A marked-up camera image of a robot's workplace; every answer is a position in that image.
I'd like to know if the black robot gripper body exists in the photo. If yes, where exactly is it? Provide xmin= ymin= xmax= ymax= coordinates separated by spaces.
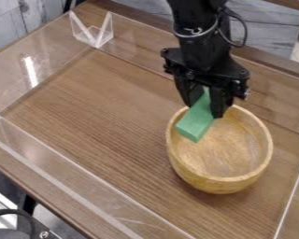
xmin=159 ymin=17 xmax=253 ymax=101

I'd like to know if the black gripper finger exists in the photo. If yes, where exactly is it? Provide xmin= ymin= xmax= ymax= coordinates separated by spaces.
xmin=175 ymin=77 xmax=204 ymax=106
xmin=210 ymin=87 xmax=234 ymax=119

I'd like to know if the green rectangular block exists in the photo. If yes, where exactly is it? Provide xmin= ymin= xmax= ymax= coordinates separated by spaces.
xmin=176 ymin=89 xmax=215 ymax=143

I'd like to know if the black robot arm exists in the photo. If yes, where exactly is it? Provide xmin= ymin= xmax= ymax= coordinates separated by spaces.
xmin=160 ymin=0 xmax=250 ymax=119

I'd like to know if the brown wooden bowl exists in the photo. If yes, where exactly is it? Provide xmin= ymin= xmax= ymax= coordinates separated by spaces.
xmin=166 ymin=105 xmax=273 ymax=194

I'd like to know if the black metal table leg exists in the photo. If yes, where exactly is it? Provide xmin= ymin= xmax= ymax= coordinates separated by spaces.
xmin=17 ymin=194 xmax=37 ymax=216

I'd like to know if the clear acrylic corner bracket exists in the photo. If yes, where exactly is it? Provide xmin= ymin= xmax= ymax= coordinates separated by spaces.
xmin=68 ymin=11 xmax=113 ymax=49

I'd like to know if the clear acrylic tray wall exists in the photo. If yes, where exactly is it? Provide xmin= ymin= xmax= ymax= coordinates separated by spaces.
xmin=0 ymin=115 xmax=195 ymax=239

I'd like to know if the black cable under table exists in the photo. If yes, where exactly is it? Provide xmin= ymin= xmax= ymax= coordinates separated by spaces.
xmin=0 ymin=208 xmax=35 ymax=239

